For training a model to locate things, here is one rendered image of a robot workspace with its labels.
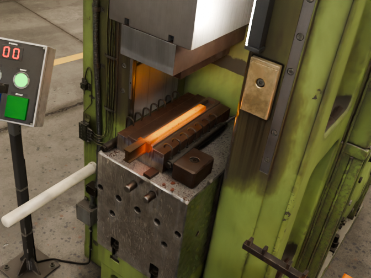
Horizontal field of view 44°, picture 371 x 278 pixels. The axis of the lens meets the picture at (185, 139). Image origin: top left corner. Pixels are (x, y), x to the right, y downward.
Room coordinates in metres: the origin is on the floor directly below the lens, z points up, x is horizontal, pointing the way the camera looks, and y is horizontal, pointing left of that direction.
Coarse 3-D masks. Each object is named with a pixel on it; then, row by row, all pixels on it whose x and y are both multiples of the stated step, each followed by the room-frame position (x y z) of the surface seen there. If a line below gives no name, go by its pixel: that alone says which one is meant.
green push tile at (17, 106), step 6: (12, 96) 1.32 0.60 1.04; (12, 102) 1.31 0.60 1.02; (18, 102) 1.31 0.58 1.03; (24, 102) 1.31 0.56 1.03; (6, 108) 1.30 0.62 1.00; (12, 108) 1.30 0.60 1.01; (18, 108) 1.30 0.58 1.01; (24, 108) 1.30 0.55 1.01; (6, 114) 1.29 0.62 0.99; (12, 114) 1.29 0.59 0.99; (18, 114) 1.29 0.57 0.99; (24, 114) 1.29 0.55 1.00
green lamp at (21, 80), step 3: (18, 75) 1.36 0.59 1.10; (21, 75) 1.36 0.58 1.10; (24, 75) 1.36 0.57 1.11; (15, 78) 1.35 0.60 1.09; (18, 78) 1.35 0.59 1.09; (21, 78) 1.35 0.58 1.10; (24, 78) 1.35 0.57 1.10; (15, 81) 1.35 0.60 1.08; (18, 81) 1.35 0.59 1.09; (21, 81) 1.35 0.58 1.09; (24, 81) 1.35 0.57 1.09; (27, 81) 1.35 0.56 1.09; (18, 84) 1.34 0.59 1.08; (21, 84) 1.34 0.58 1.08; (24, 84) 1.34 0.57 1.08
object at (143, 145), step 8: (200, 104) 1.50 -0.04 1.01; (192, 112) 1.43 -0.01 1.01; (176, 120) 1.36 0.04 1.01; (184, 120) 1.37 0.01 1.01; (168, 128) 1.31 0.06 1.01; (152, 136) 1.24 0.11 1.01; (160, 136) 1.25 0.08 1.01; (136, 144) 1.17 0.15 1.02; (144, 144) 1.19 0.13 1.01; (128, 152) 1.13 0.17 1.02; (136, 152) 1.16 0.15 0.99; (144, 152) 1.19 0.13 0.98; (128, 160) 1.13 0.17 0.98
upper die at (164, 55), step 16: (128, 32) 1.26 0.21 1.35; (144, 32) 1.24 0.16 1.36; (240, 32) 1.50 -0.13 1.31; (128, 48) 1.26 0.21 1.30; (144, 48) 1.23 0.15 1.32; (160, 48) 1.20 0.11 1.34; (176, 48) 1.18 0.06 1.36; (208, 48) 1.33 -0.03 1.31; (224, 48) 1.42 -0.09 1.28; (160, 64) 1.20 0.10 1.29; (176, 64) 1.18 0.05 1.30; (192, 64) 1.26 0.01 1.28
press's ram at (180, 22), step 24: (120, 0) 1.28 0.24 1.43; (144, 0) 1.24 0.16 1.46; (168, 0) 1.19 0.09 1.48; (192, 0) 1.16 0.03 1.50; (216, 0) 1.23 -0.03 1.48; (240, 0) 1.35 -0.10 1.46; (144, 24) 1.23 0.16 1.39; (168, 24) 1.19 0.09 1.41; (192, 24) 1.15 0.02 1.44; (216, 24) 1.25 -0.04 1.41; (240, 24) 1.38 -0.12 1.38; (192, 48) 1.15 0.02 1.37
